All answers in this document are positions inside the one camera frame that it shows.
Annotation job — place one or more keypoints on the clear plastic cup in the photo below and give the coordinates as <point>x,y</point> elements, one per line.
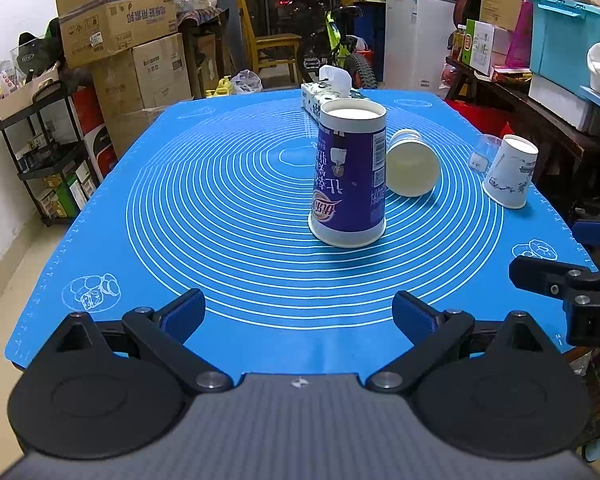
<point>481,156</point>

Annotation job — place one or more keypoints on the plain white paper cup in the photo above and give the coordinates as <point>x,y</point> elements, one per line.
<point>412,167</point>

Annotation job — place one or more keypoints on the white chest freezer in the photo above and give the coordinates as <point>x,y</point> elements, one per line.
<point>417,40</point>

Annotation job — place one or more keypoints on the clear plastic bag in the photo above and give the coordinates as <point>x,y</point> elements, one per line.
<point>246,81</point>

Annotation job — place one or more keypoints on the black metal shelf rack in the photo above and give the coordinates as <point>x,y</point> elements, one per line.
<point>27,160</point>

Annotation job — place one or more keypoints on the white tissue box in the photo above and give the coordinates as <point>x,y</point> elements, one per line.
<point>314,97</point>

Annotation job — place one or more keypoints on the green and white box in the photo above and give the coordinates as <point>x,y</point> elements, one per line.
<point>485,47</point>

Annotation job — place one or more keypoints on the wooden chair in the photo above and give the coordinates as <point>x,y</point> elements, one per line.
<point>272,42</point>

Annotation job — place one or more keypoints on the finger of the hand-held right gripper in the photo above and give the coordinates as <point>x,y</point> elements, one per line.
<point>597,234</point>
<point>536,275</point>

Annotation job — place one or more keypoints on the pink gift bag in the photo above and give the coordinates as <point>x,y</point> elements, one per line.
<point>521,40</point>

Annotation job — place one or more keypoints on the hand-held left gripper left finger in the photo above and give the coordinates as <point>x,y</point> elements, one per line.
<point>185,311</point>

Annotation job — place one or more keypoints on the red and white box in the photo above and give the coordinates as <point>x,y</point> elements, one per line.
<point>96,130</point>

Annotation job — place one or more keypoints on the black and green bicycle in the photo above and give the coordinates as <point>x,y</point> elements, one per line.
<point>332,35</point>

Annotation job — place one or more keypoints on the white foam box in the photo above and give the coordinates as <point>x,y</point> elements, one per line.
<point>557,102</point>

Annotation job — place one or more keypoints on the teal plastic storage bin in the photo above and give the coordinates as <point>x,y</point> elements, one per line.
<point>560,40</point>

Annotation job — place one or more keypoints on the orange drink bottle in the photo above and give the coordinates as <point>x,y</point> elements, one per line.
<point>460,42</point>

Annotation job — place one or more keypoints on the yellow toy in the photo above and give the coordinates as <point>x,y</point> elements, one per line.
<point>220,87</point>

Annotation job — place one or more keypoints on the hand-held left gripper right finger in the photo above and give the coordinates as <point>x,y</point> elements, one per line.
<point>414,314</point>

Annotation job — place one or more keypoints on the white cup with ink drawing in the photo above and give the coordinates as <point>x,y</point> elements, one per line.
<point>511,175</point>

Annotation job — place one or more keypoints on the tall brown cardboard box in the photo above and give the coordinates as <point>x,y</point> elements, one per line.
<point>120,105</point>

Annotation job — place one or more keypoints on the large printed cardboard box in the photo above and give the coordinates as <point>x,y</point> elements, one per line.
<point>115,22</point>

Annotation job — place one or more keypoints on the open cardboard tray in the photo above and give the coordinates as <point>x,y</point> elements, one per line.
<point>22,95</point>

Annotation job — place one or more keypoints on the dark wooden side table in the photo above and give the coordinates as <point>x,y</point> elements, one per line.
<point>530,125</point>

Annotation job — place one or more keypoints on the plain brown cardboard box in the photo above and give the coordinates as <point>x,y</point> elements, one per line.
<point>162,67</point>

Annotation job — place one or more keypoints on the blue silicone baking mat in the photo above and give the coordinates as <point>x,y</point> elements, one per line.
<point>220,200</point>

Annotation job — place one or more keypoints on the black cap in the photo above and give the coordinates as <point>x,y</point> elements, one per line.
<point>37,52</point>

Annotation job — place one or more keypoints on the tall purple paper cup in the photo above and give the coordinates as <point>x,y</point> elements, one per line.
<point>347,185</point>

